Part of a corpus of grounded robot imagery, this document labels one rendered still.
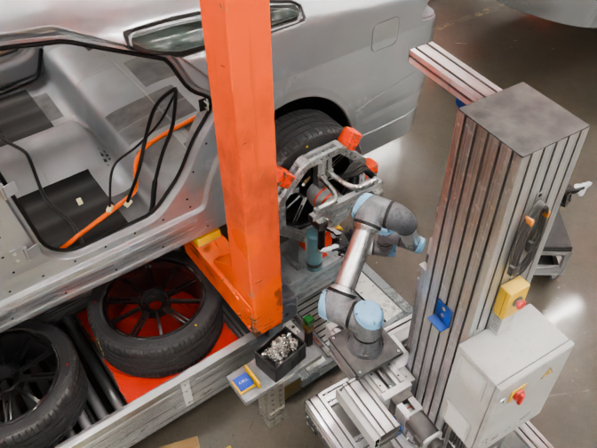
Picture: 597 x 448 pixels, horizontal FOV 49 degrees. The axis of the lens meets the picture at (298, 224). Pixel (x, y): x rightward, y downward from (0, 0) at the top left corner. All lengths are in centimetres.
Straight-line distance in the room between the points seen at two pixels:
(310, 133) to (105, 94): 127
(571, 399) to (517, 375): 154
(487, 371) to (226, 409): 167
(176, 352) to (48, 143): 130
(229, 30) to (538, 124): 93
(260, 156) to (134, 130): 128
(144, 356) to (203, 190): 82
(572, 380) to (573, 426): 27
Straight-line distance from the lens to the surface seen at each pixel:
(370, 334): 262
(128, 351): 324
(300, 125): 320
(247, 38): 211
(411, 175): 476
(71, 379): 323
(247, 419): 353
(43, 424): 317
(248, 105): 224
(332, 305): 262
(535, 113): 194
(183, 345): 322
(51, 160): 368
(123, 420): 322
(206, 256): 329
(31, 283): 304
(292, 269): 379
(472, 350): 232
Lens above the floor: 311
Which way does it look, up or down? 46 degrees down
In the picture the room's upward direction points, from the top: 1 degrees counter-clockwise
